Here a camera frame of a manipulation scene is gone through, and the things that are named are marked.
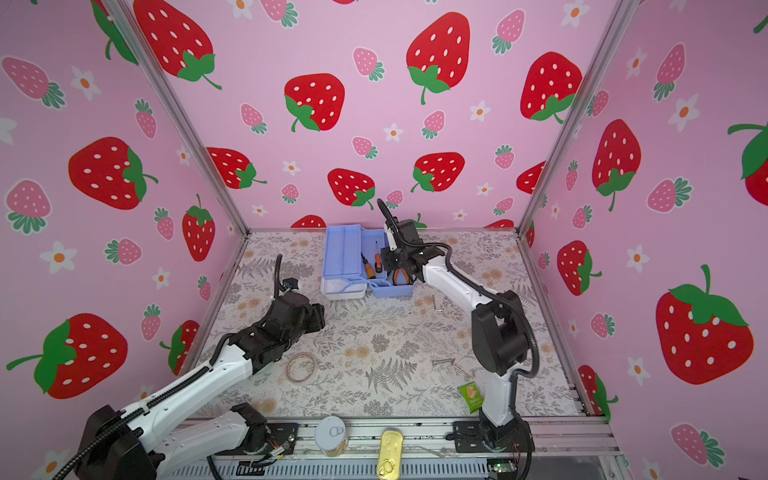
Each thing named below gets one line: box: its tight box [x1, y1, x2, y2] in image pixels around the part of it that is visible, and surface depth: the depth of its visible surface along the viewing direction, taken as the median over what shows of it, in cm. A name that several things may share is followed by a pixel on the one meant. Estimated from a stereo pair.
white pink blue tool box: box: [322, 224, 416, 300], surface depth 101 cm
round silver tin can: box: [314, 416, 347, 457], surface depth 72 cm
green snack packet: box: [457, 381, 484, 414], surface depth 82 cm
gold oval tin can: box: [377, 430, 403, 480], surface depth 70 cm
